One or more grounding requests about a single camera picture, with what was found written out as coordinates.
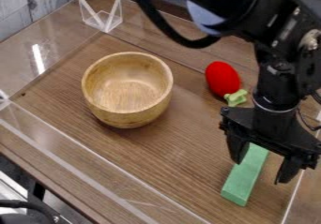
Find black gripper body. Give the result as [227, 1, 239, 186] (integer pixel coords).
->
[219, 97, 321, 169]

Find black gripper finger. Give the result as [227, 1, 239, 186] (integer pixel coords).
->
[274, 156, 303, 184]
[227, 133, 250, 164]

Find green rectangular block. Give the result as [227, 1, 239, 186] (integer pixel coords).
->
[220, 143, 268, 207]

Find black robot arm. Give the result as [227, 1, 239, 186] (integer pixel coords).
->
[135, 0, 321, 183]

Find brown wooden bowl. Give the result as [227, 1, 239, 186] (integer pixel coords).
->
[81, 52, 172, 128]

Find red toy strawberry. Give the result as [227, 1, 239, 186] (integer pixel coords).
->
[204, 61, 248, 107]

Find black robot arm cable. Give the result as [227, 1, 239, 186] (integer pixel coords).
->
[296, 90, 321, 132]

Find black cable bottom left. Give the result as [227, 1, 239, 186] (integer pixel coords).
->
[0, 198, 54, 224]

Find clear acrylic corner bracket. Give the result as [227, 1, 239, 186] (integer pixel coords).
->
[77, 0, 122, 34]

